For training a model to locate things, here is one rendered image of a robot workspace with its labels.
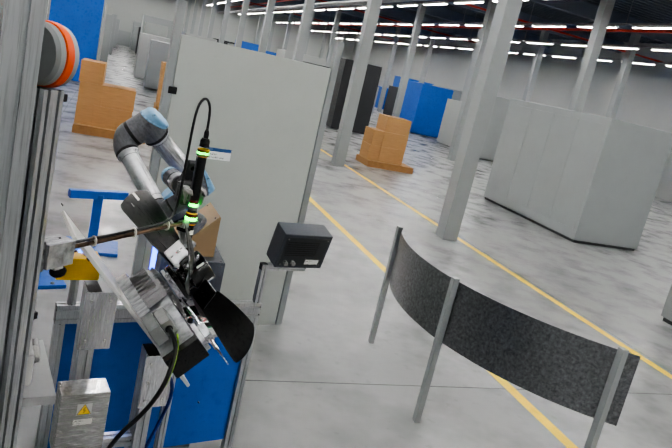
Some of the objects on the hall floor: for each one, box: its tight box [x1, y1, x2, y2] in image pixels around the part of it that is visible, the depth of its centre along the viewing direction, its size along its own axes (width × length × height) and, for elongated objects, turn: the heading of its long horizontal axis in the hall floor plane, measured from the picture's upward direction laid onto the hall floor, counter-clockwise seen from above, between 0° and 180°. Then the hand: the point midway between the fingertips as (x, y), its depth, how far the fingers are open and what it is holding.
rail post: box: [220, 319, 258, 448], centre depth 303 cm, size 4×4×78 cm
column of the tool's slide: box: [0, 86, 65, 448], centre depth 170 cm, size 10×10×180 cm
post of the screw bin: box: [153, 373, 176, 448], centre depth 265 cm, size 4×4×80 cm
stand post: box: [69, 281, 103, 380], centre depth 212 cm, size 4×9×115 cm, turn 164°
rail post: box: [35, 321, 65, 448], centre depth 257 cm, size 4×4×78 cm
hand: (198, 192), depth 222 cm, fingers closed on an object, 4 cm apart
